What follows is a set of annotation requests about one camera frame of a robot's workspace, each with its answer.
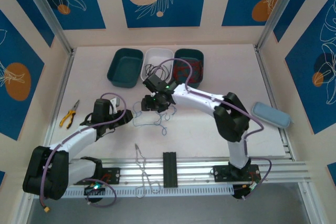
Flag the blue cable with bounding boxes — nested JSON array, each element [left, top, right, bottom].
[[132, 102, 176, 136]]

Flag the white plastic bin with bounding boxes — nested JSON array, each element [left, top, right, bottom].
[[140, 47, 174, 84]]

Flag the yellow black pliers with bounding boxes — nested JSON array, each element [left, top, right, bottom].
[[59, 100, 81, 130]]

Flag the teal plastic bin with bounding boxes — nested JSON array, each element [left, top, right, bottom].
[[172, 48, 205, 90], [106, 47, 144, 89]]

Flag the black extrusion piece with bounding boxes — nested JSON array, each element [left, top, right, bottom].
[[162, 152, 178, 188]]

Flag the controller board with green light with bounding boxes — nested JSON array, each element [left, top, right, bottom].
[[232, 183, 259, 201], [83, 184, 106, 204]]

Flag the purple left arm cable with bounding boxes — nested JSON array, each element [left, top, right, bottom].
[[39, 92, 128, 209]]

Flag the aluminium side rail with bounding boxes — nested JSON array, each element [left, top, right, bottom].
[[39, 49, 76, 156], [254, 47, 293, 162]]

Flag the white cord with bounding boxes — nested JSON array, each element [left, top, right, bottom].
[[133, 143, 161, 199]]

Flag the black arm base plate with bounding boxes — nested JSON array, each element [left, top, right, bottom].
[[212, 165, 262, 183], [72, 167, 121, 185]]

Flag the aluminium front rail frame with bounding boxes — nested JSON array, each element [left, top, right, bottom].
[[65, 157, 313, 187]]

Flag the white slotted cable duct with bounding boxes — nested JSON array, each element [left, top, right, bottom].
[[62, 184, 234, 200]]

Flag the yellow connector with red wire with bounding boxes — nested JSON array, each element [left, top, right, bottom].
[[39, 199, 52, 214]]

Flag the aluminium frame post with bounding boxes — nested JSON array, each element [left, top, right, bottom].
[[256, 0, 307, 51], [18, 0, 74, 54]]

